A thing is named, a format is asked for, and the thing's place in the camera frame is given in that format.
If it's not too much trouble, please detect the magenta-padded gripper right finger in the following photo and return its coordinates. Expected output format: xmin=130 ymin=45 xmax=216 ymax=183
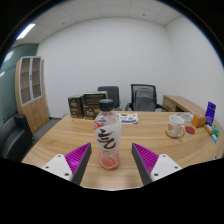
xmin=131 ymin=142 xmax=184 ymax=186

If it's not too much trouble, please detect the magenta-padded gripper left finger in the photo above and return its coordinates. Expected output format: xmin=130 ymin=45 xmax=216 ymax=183
xmin=41 ymin=142 xmax=92 ymax=186

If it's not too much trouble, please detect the clear bottle with pink drink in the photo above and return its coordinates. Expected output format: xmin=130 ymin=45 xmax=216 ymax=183
xmin=92 ymin=98 xmax=122 ymax=170

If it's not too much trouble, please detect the white speckled mug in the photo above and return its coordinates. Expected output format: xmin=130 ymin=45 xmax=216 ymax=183
xmin=165 ymin=114 xmax=186 ymax=139

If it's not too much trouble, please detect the flat round red coaster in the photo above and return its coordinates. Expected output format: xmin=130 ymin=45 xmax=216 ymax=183
xmin=184 ymin=125 xmax=196 ymax=135

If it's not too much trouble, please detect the white sheet with circle print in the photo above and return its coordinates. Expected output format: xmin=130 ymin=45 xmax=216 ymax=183
xmin=176 ymin=112 xmax=195 ymax=124

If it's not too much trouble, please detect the black armchair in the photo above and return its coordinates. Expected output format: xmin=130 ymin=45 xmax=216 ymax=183
xmin=0 ymin=113 xmax=35 ymax=163

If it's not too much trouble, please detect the orange-brown box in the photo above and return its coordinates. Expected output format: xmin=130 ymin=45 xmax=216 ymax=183
xmin=191 ymin=114 xmax=208 ymax=129

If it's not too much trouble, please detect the small tan packet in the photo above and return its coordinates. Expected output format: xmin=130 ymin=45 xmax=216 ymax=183
xmin=203 ymin=124 xmax=215 ymax=135

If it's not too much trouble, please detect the white and green leaflet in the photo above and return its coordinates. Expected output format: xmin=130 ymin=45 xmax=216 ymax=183
xmin=116 ymin=112 xmax=139 ymax=125

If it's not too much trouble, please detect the green packet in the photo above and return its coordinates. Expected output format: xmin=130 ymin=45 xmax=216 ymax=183
xmin=209 ymin=124 xmax=221 ymax=144

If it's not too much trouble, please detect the wooden glass-door cabinet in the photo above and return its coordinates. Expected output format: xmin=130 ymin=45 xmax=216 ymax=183
xmin=14 ymin=55 xmax=50 ymax=134

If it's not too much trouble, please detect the wooden side desk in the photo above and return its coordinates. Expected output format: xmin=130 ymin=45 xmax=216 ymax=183
xmin=162 ymin=94 xmax=206 ymax=116

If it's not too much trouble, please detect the large dark brown box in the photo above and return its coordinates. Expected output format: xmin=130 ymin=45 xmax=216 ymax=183
xmin=82 ymin=91 xmax=109 ymax=120

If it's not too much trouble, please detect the purple standing pouch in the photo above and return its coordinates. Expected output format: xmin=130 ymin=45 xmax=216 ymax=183
xmin=204 ymin=101 xmax=217 ymax=127

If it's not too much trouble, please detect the black mesh-back office chair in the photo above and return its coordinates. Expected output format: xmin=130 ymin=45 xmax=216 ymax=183
xmin=124 ymin=83 xmax=170 ymax=113

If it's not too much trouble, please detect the black solid-back office chair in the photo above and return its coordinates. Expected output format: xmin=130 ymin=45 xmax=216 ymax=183
xmin=97 ymin=85 xmax=122 ymax=112

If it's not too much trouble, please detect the ceiling light panel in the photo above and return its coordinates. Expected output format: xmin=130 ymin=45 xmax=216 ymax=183
xmin=15 ymin=23 xmax=37 ymax=41
xmin=2 ymin=49 xmax=15 ymax=64

